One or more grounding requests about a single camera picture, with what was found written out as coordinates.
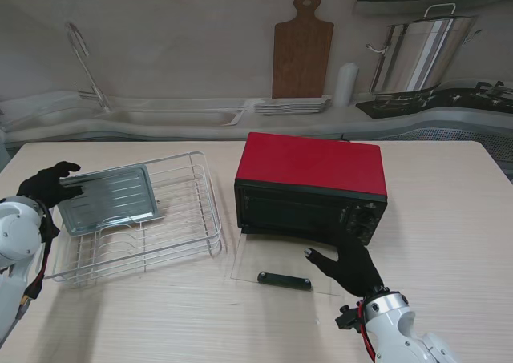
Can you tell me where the ribbed metal baking tray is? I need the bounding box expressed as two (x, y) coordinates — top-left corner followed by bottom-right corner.
(55, 164), (168, 236)

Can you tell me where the red black toaster oven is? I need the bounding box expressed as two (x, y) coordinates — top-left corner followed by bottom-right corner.
(233, 132), (389, 248)

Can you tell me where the stainless steel stock pot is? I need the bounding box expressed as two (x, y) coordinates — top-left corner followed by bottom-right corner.
(364, 2), (483, 95)

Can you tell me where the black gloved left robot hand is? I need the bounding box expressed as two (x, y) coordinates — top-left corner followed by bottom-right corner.
(17, 161), (86, 210)

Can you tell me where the stack of white plates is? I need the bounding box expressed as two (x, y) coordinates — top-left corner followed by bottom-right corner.
(253, 95), (334, 116)

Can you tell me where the white paper towel roll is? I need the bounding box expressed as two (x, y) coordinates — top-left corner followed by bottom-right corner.
(334, 62), (360, 108)

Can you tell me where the red black arm cable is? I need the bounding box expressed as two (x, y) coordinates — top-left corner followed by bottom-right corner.
(357, 298), (378, 360)
(18, 204), (61, 312)

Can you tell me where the chrome kitchen faucet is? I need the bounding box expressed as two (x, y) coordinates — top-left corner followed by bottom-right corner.
(65, 21), (111, 114)

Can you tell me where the brown wooden cutting board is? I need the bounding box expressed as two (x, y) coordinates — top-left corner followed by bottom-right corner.
(271, 0), (335, 100)

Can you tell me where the glass oven door black handle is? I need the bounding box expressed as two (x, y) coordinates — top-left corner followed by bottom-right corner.
(231, 230), (340, 296)

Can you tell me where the white wire dish rack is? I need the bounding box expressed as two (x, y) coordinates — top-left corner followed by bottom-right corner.
(39, 150), (228, 288)

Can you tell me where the steel kitchen sink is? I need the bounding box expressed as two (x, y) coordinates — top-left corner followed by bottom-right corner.
(91, 108), (245, 128)

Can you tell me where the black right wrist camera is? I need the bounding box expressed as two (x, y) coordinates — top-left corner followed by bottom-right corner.
(334, 305), (364, 333)

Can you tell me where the red black left arm cable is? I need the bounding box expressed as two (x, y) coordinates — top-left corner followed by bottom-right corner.
(18, 204), (61, 312)

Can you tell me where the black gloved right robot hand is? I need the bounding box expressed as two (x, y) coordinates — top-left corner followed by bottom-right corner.
(303, 233), (386, 298)

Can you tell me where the black gas stove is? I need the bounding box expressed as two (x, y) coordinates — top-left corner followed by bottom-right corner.
(355, 80), (513, 119)

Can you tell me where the red black right arm cable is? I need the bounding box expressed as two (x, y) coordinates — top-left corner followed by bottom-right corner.
(357, 298), (378, 360)

